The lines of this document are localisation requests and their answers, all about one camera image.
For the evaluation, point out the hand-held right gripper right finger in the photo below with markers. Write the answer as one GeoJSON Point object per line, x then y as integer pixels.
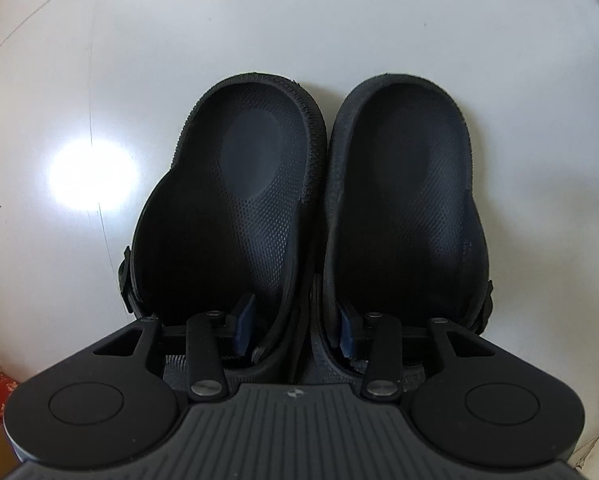
{"type": "Point", "coordinates": [347, 330]}

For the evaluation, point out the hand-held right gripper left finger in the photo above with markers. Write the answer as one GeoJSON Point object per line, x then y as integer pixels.
{"type": "Point", "coordinates": [244, 320]}

